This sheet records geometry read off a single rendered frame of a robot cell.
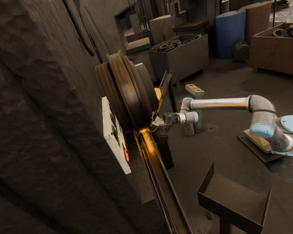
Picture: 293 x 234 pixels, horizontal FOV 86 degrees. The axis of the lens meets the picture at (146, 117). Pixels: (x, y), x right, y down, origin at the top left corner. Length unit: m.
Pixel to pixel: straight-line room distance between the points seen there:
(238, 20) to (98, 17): 2.77
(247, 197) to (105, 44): 3.31
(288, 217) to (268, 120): 0.82
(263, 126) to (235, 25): 3.25
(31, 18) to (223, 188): 1.00
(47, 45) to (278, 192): 1.77
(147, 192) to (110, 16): 3.19
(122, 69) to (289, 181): 1.65
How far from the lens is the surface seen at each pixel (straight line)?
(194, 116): 1.28
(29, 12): 0.36
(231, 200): 0.99
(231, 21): 4.14
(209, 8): 4.71
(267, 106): 1.17
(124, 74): 0.70
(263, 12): 4.52
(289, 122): 1.73
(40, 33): 0.36
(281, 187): 1.81
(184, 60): 3.28
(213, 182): 1.02
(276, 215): 1.69
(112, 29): 3.51
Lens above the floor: 1.49
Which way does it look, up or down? 34 degrees down
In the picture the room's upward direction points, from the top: 19 degrees counter-clockwise
